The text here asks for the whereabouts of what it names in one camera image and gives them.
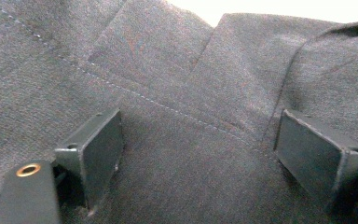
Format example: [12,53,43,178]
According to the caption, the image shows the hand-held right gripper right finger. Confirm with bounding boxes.
[274,108,358,207]

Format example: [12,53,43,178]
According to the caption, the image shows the dark grey cloth garment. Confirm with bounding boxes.
[0,0,358,224]

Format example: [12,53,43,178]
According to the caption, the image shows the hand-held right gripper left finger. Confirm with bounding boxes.
[54,107,125,217]

